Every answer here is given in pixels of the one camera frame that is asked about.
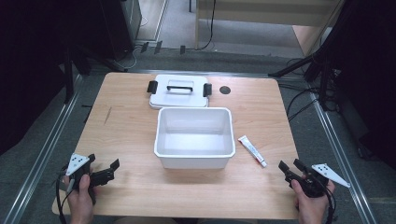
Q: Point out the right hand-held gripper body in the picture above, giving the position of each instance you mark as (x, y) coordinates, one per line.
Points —
(314, 183)

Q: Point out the person's left hand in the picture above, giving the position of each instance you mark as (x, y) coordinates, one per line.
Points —
(80, 202)

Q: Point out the white plastic storage box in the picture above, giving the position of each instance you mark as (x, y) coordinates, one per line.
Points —
(193, 146)

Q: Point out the black cabinet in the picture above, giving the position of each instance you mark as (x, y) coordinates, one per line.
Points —
(121, 25)

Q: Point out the person's right hand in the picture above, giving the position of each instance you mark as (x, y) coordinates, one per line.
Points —
(311, 208)

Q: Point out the dark round table grommet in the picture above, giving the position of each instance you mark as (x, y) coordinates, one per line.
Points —
(224, 90)

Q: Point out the aluminium floor rail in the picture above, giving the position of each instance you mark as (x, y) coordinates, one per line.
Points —
(40, 155)
(339, 155)

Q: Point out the black tripod stand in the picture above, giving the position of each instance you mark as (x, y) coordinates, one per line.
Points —
(314, 62)

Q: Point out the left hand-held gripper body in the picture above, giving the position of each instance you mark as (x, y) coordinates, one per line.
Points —
(76, 163)

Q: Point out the white ointment tube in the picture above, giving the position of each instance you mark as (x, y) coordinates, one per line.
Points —
(252, 150)

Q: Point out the light wooden bench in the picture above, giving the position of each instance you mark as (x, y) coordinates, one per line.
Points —
(249, 14)

